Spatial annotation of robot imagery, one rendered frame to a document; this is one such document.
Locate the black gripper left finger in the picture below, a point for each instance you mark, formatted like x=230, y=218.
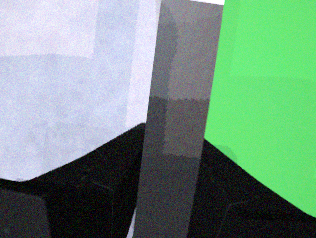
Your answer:
x=93, y=196

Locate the green putting mat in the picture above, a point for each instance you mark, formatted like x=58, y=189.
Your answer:
x=262, y=111

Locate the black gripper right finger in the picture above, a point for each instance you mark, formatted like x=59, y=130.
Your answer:
x=230, y=203

